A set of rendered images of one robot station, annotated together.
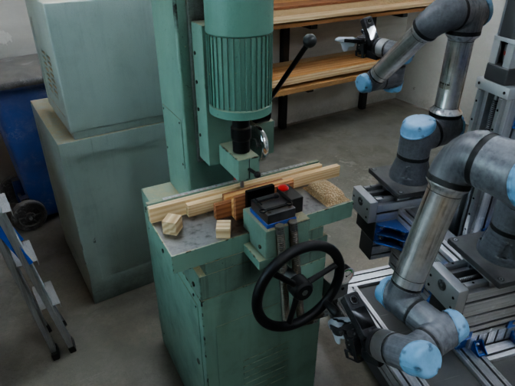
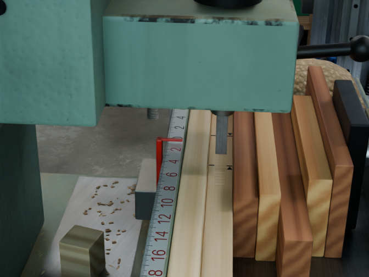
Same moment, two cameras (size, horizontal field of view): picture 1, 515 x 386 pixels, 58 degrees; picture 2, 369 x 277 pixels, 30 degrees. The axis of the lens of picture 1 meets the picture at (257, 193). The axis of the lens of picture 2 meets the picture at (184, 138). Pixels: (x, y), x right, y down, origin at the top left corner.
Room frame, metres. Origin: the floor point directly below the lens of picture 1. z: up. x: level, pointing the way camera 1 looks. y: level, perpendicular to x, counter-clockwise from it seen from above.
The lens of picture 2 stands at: (1.02, 0.48, 1.20)
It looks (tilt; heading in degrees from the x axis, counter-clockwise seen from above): 26 degrees down; 302
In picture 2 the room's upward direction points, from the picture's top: 1 degrees clockwise
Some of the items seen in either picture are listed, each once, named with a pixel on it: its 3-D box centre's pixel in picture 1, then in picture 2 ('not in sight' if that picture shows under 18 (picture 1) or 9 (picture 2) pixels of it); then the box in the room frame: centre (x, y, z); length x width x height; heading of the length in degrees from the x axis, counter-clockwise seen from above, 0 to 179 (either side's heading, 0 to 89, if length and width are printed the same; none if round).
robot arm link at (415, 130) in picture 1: (418, 135); not in sight; (1.57, -0.58, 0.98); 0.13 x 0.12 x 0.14; 121
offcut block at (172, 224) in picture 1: (172, 224); not in sight; (1.09, 0.24, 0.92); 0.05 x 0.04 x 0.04; 166
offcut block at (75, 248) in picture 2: not in sight; (82, 254); (1.37, 0.08, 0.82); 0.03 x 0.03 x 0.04; 12
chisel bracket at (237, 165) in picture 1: (239, 161); (198, 58); (1.27, 0.06, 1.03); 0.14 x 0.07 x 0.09; 28
